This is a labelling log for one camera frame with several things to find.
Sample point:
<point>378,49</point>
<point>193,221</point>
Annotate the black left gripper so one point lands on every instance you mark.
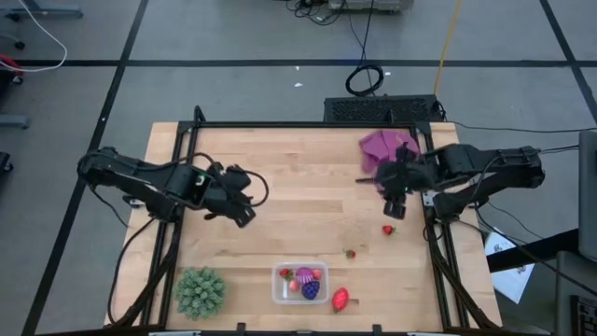
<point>228,191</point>

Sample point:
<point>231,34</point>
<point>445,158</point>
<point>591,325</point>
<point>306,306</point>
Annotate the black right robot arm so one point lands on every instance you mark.
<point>490,163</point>

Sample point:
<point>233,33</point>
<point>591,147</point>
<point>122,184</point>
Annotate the green spiky artificial plant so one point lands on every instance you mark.
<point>200,293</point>

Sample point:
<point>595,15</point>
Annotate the purple toy grape bunch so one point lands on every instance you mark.
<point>311,290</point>

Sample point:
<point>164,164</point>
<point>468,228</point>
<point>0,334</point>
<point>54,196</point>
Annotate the grey monitor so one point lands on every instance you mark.
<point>588,196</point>

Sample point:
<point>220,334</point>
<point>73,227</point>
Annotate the large red toy strawberry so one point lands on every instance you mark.
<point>340,300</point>

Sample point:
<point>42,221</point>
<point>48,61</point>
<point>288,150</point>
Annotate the small red leafy strawberry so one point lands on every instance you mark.
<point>285,273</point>
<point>388,229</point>
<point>350,254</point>

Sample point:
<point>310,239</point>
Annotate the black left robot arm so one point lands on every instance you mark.
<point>126,172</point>

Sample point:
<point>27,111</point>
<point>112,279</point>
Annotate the grey furniture base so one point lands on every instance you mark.
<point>46,11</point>

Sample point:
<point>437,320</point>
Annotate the small pink toy ball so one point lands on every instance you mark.
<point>317,274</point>
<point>294,285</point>

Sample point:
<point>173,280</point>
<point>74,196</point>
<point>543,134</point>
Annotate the black perforated computer case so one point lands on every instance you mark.
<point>373,109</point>

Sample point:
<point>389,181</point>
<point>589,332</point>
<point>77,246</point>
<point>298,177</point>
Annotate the black aluminium table frame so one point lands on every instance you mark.
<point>303,124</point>

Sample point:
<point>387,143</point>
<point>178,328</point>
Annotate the white paper sheet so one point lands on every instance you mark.
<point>510,280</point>

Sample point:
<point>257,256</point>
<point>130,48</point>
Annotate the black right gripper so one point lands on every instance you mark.
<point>401,177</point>

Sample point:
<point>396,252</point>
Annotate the clear plastic tupperware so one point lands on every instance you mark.
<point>280,297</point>

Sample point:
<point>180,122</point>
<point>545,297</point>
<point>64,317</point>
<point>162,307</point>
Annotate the purple cloth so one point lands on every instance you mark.
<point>380,147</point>

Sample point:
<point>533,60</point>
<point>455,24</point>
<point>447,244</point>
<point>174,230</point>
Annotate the magenta white-striped toy onion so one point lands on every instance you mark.
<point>305,275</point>

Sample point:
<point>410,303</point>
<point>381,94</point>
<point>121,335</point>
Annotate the red wheeled base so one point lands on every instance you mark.
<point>9,63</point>

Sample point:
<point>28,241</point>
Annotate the grey equipment box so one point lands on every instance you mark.
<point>368,4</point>

